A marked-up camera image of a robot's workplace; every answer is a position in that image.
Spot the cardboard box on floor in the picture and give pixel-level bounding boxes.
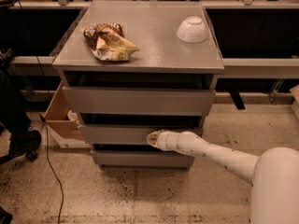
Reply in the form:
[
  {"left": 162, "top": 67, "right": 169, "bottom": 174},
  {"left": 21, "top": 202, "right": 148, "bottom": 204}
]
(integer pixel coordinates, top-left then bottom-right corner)
[{"left": 44, "top": 83, "right": 83, "bottom": 141}]

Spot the white upturned bowl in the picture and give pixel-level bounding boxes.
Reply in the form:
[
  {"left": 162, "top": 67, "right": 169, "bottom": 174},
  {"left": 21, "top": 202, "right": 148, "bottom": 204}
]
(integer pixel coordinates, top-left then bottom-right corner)
[{"left": 177, "top": 16, "right": 207, "bottom": 43}]

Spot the grey metal rail frame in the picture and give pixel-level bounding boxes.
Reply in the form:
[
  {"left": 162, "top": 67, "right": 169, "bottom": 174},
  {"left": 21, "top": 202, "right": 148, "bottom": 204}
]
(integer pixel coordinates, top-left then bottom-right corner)
[{"left": 6, "top": 0, "right": 299, "bottom": 105}]

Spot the grey top drawer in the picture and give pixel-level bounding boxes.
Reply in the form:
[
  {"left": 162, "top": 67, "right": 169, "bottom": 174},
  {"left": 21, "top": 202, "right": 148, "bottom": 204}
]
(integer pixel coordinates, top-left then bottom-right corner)
[{"left": 63, "top": 87, "right": 215, "bottom": 116}]

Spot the grey bottom drawer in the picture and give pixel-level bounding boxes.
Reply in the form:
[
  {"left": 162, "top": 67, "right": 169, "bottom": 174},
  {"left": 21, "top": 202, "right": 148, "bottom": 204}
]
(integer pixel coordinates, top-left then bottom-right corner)
[{"left": 91, "top": 150, "right": 194, "bottom": 169}]

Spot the grey drawer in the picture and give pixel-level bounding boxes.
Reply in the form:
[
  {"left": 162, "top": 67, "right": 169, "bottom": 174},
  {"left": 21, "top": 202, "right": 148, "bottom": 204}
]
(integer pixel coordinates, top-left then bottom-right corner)
[
  {"left": 91, "top": 150, "right": 194, "bottom": 169},
  {"left": 63, "top": 87, "right": 215, "bottom": 116},
  {"left": 78, "top": 123, "right": 205, "bottom": 146}
]

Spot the grey drawer cabinet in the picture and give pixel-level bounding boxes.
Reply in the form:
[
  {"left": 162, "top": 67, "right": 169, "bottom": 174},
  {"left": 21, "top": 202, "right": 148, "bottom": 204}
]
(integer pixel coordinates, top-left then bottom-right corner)
[{"left": 53, "top": 1, "right": 224, "bottom": 169}]

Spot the black floor cable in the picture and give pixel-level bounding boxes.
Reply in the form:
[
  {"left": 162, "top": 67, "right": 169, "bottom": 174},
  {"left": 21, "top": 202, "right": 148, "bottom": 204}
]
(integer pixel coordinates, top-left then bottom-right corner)
[{"left": 38, "top": 113, "right": 64, "bottom": 224}]

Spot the crumpled brown chip bag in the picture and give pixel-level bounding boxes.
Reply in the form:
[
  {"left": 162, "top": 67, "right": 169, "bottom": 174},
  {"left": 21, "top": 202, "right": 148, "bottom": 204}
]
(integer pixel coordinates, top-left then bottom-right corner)
[{"left": 81, "top": 22, "right": 139, "bottom": 62}]

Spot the black shoe and leg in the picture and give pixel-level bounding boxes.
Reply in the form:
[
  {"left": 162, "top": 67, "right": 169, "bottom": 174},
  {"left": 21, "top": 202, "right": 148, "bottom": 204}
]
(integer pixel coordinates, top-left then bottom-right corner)
[{"left": 0, "top": 70, "right": 41, "bottom": 160}]

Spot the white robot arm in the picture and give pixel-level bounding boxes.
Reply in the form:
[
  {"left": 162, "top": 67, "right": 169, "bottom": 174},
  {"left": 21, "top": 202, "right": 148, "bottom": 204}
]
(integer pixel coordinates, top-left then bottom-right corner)
[{"left": 147, "top": 130, "right": 299, "bottom": 224}]

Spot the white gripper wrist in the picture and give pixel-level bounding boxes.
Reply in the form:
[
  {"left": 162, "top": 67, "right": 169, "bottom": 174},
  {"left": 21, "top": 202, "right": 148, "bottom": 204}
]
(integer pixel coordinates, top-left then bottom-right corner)
[{"left": 147, "top": 130, "right": 180, "bottom": 152}]

